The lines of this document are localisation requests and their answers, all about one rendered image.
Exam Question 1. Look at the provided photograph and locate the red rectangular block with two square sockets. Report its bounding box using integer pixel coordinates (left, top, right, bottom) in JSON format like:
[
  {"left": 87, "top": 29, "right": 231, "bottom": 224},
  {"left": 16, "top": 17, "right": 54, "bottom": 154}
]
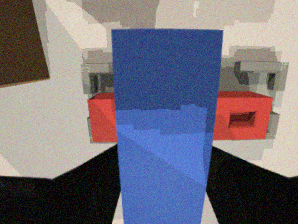
[{"left": 88, "top": 91, "right": 273, "bottom": 142}]

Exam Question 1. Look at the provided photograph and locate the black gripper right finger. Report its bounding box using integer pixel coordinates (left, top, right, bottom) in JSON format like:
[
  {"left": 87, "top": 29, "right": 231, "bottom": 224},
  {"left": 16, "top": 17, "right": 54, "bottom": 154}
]
[{"left": 206, "top": 145, "right": 298, "bottom": 224}]

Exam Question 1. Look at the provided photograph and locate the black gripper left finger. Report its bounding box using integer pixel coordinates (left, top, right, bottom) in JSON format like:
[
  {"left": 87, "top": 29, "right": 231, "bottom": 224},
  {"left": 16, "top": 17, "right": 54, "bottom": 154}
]
[{"left": 0, "top": 144, "right": 121, "bottom": 224}]

